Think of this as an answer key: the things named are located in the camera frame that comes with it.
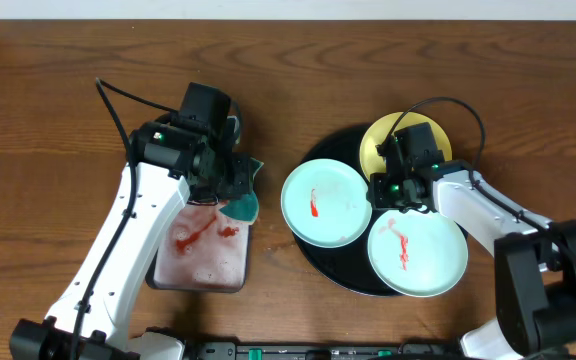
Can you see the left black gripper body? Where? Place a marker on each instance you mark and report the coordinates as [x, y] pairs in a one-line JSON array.
[[238, 176]]

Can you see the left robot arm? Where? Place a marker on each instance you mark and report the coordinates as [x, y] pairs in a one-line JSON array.
[[170, 164]]

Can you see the yellow plate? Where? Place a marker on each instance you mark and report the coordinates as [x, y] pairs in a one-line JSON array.
[[371, 162]]

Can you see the round black serving tray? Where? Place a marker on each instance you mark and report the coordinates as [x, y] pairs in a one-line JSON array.
[[349, 265]]

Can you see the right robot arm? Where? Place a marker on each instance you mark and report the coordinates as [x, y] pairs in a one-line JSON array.
[[534, 257]]

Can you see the green yellow sponge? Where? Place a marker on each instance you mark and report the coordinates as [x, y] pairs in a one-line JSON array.
[[238, 202]]

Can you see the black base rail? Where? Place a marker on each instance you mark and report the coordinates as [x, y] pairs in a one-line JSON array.
[[222, 350]]

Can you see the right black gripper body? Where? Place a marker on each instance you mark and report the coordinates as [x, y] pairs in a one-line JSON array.
[[389, 192]]

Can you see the black rectangular soapy tray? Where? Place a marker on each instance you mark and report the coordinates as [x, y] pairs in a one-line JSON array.
[[202, 250]]

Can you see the light blue plate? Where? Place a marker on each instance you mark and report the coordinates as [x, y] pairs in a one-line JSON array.
[[323, 202], [418, 255]]

